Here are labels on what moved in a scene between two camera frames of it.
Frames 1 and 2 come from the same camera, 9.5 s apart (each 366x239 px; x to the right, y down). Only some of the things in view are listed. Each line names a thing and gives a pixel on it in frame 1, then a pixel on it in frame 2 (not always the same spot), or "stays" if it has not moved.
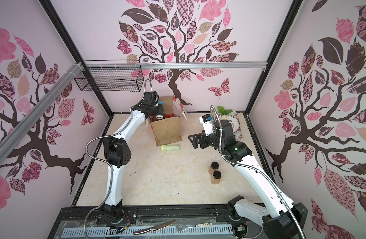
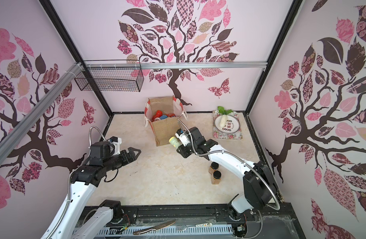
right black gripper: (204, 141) -> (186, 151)
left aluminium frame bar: (5, 147) stays
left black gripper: (157, 112) -> (127, 158)
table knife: (156, 227) stays
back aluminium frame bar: (175, 65) stays
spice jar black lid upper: (215, 165) stays
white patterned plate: (234, 123) stays
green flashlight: (172, 147) -> (173, 141)
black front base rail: (195, 214) stays
